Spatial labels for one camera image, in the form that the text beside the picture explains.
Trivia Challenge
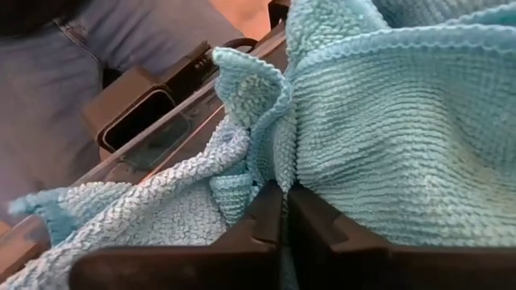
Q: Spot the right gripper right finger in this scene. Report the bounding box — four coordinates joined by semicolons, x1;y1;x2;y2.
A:
288;183;516;290

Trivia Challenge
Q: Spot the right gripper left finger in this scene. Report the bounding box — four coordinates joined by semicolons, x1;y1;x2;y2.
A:
70;180;283;290

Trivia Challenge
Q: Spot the blue microfiber towel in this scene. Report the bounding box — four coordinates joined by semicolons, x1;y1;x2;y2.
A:
0;128;259;290
209;0;516;247

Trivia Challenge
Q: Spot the clear plastic basket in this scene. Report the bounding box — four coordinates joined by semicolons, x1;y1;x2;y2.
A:
0;27;291;283

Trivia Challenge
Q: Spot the person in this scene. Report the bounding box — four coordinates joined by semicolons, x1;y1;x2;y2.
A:
0;0;247;210

